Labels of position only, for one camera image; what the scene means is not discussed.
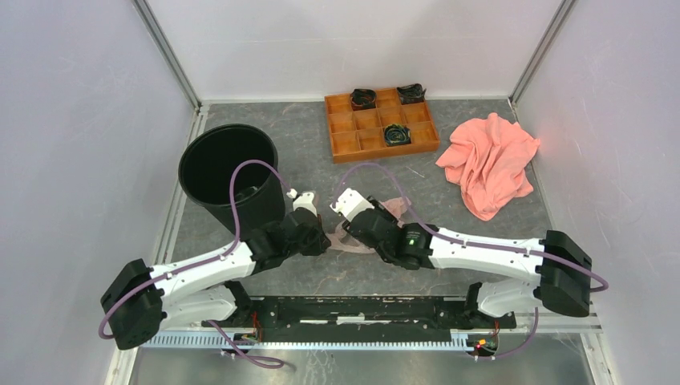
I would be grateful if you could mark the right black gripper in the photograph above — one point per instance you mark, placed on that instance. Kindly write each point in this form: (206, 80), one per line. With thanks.
(380, 209)

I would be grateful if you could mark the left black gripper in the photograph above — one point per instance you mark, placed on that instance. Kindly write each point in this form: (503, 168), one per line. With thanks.
(321, 244)

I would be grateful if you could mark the pink translucent trash bag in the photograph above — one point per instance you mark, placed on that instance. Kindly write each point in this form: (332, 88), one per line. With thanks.
(342, 241)

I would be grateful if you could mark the black plastic trash bin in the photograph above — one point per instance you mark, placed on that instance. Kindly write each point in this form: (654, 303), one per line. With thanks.
(206, 168)

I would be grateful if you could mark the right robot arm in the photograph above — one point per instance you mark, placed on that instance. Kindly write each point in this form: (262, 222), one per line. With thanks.
(552, 271)

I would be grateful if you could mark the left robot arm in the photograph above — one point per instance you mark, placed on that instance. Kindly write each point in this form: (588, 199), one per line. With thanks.
(143, 300)

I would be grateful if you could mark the black bag roll front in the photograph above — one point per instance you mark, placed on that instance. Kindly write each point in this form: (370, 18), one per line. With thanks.
(396, 135)

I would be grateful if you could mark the black bag roll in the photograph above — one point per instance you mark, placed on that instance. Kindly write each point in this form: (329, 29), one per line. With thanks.
(413, 93)
(363, 99)
(396, 135)

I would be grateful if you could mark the orange compartment tray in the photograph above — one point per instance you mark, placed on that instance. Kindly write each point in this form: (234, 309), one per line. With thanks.
(358, 135)

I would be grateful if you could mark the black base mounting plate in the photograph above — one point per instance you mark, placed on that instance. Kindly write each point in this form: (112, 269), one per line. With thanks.
(362, 319)

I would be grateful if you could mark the black bag roll left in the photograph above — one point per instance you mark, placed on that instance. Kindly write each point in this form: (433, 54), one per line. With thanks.
(363, 99)

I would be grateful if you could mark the salmon pink cloth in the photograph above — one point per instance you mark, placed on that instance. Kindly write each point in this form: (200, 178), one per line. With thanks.
(487, 159)

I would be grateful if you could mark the black bag roll right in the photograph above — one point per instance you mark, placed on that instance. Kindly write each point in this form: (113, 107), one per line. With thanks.
(413, 93)

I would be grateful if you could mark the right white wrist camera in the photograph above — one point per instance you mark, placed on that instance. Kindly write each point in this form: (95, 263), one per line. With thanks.
(350, 203)

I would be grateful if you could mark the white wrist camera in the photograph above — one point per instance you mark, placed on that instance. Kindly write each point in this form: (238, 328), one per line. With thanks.
(350, 203)
(303, 200)

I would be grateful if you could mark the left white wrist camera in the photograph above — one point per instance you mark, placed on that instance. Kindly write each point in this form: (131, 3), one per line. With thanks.
(303, 200)

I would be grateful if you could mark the white slotted cable duct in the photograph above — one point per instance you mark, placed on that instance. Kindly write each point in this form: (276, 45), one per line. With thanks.
(194, 339)

